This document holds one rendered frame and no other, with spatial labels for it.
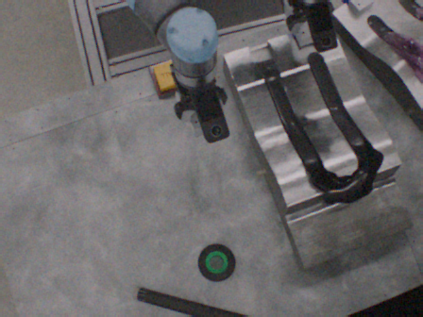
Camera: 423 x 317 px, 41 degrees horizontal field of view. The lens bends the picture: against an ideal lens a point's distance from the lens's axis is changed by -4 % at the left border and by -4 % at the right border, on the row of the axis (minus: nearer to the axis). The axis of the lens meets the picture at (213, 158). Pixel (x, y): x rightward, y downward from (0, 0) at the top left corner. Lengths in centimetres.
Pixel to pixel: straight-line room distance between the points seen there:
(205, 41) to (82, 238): 62
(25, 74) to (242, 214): 133
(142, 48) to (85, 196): 88
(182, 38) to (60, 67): 152
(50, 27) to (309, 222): 153
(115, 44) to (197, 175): 91
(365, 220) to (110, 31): 124
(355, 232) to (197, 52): 58
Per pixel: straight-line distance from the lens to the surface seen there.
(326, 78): 132
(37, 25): 247
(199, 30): 87
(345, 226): 126
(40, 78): 236
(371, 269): 133
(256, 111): 127
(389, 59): 137
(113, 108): 138
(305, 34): 128
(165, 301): 124
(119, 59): 206
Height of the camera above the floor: 208
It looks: 75 degrees down
